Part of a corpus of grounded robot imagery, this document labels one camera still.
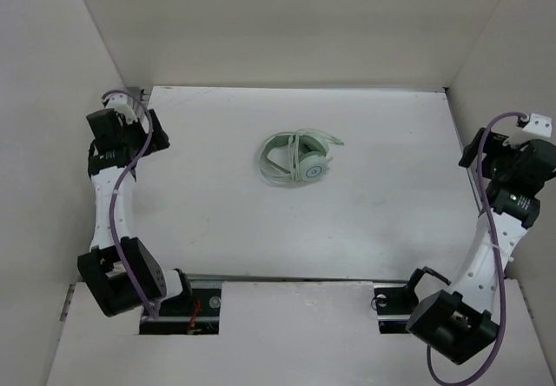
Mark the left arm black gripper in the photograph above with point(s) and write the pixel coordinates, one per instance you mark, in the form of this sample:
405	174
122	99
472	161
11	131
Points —
159	138

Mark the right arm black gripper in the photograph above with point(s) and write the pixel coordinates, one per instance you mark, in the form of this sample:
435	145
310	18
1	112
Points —
494	145

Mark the mint green headphones with cable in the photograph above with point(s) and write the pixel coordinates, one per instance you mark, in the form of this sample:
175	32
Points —
307	154

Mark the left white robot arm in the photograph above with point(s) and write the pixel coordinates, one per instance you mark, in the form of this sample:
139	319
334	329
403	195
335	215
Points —
118	269

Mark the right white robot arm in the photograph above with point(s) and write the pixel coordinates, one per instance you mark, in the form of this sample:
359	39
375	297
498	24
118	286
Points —
457	321

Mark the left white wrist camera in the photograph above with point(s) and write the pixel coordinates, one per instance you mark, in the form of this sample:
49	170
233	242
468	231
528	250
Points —
125	106

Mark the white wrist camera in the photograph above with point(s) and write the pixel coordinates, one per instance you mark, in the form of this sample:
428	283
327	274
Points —
536	126
125	106

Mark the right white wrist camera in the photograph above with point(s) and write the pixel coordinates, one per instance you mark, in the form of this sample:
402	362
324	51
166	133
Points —
536	126

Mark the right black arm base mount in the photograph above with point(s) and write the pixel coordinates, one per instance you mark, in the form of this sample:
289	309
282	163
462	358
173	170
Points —
394	304

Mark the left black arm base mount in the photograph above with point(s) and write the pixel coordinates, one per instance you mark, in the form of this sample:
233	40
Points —
199	316

